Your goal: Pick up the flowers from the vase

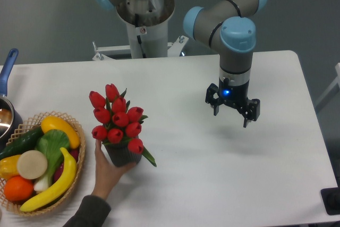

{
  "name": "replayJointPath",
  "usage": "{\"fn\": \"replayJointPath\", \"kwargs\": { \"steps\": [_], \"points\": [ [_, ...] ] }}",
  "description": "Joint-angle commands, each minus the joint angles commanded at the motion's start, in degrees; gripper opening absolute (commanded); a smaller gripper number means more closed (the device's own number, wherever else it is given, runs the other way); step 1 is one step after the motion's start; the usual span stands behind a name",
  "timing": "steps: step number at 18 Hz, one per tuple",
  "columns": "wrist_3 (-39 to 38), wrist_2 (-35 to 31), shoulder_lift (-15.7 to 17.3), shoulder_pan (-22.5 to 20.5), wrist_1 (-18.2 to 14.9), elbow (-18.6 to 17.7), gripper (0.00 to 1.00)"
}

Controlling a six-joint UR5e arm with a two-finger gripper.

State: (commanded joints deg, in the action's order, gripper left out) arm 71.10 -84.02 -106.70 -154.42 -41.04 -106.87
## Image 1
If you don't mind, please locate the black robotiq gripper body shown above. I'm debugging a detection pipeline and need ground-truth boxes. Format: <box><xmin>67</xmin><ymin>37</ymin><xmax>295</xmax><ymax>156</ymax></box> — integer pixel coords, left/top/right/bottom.
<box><xmin>217</xmin><ymin>79</ymin><xmax>249</xmax><ymax>110</ymax></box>

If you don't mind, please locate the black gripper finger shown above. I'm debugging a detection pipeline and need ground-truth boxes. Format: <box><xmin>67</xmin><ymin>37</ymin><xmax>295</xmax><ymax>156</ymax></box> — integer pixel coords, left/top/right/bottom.
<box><xmin>237</xmin><ymin>98</ymin><xmax>260</xmax><ymax>128</ymax></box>
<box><xmin>205</xmin><ymin>83</ymin><xmax>224</xmax><ymax>116</ymax></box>

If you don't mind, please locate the red tulip bouquet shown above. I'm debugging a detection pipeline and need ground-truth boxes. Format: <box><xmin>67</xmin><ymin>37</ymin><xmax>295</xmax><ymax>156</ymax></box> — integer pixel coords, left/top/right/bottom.
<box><xmin>89</xmin><ymin>83</ymin><xmax>157</xmax><ymax>167</ymax></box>

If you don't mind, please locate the dark grey ribbed vase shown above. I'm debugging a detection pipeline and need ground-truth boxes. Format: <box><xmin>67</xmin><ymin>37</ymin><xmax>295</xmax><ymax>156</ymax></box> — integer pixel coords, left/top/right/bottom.
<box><xmin>102</xmin><ymin>138</ymin><xmax>142</xmax><ymax>167</ymax></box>

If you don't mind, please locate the grey sleeved forearm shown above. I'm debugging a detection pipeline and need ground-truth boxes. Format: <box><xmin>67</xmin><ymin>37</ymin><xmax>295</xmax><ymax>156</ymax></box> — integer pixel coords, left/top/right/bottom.
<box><xmin>63</xmin><ymin>195</ymin><xmax>111</xmax><ymax>227</ymax></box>

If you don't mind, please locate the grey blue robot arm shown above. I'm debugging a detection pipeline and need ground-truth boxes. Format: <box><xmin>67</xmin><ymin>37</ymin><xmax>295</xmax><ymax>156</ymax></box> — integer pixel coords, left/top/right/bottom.
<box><xmin>95</xmin><ymin>0</ymin><xmax>267</xmax><ymax>123</ymax></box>

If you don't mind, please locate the person's hand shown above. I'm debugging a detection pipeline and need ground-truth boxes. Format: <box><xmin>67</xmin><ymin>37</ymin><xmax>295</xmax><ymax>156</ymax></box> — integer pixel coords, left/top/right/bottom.
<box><xmin>91</xmin><ymin>140</ymin><xmax>136</xmax><ymax>200</ymax></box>

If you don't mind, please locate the black device at table edge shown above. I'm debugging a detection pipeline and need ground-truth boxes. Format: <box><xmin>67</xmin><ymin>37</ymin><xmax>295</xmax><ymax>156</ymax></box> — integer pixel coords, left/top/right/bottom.
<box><xmin>320</xmin><ymin>187</ymin><xmax>339</xmax><ymax>215</ymax></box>

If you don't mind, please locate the purple red vegetable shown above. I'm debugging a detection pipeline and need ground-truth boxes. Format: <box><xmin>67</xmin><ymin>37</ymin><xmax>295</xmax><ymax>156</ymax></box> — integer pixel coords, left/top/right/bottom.
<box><xmin>53</xmin><ymin>148</ymin><xmax>79</xmax><ymax>183</ymax></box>

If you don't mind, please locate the yellow squash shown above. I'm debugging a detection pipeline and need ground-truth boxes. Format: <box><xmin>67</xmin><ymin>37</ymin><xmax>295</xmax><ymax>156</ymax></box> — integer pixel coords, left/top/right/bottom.
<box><xmin>41</xmin><ymin>116</ymin><xmax>80</xmax><ymax>149</ymax></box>

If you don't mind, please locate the green bok choy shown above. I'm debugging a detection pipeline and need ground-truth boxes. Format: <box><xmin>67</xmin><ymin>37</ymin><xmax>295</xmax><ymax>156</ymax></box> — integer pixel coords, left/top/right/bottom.
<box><xmin>34</xmin><ymin>129</ymin><xmax>70</xmax><ymax>193</ymax></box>

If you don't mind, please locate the yellow banana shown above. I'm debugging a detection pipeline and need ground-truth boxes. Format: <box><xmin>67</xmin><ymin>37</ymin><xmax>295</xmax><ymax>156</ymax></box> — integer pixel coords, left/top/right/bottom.
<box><xmin>20</xmin><ymin>147</ymin><xmax>77</xmax><ymax>213</ymax></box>

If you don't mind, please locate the green cucumber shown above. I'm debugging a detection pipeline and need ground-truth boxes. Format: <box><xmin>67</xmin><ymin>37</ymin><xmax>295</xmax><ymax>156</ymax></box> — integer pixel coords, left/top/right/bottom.
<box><xmin>1</xmin><ymin>127</ymin><xmax>44</xmax><ymax>159</ymax></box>

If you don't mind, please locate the woven wicker basket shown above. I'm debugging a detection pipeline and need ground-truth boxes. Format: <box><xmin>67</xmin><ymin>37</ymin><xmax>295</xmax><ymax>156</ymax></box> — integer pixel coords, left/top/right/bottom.
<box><xmin>1</xmin><ymin>111</ymin><xmax>86</xmax><ymax>217</ymax></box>

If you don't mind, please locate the beige round disc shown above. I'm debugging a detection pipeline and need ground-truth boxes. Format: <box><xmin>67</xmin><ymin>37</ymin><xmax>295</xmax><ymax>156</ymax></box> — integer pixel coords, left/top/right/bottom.
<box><xmin>16</xmin><ymin>150</ymin><xmax>48</xmax><ymax>180</ymax></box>

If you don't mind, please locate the yellow bell pepper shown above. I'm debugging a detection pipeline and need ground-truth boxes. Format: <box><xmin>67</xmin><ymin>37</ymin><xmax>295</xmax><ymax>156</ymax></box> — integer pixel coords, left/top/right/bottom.
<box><xmin>0</xmin><ymin>155</ymin><xmax>21</xmax><ymax>180</ymax></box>

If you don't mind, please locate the orange fruit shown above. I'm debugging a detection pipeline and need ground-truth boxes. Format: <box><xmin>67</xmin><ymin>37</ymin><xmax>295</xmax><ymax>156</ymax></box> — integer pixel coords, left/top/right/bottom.
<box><xmin>4</xmin><ymin>175</ymin><xmax>33</xmax><ymax>201</ymax></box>

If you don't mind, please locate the white furniture frame right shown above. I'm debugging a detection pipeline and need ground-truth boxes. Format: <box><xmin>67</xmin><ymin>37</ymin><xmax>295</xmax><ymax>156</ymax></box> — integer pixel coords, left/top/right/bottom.
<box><xmin>314</xmin><ymin>63</ymin><xmax>339</xmax><ymax>113</ymax></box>

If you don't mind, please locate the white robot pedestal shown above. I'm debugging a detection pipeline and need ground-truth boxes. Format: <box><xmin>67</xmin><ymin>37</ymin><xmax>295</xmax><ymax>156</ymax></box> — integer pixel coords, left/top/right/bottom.
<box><xmin>92</xmin><ymin>0</ymin><xmax>189</xmax><ymax>61</ymax></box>

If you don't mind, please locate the blue handled saucepan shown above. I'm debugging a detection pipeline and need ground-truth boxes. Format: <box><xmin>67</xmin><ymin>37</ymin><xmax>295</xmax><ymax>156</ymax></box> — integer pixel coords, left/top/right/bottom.
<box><xmin>1</xmin><ymin>48</ymin><xmax>23</xmax><ymax>152</ymax></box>

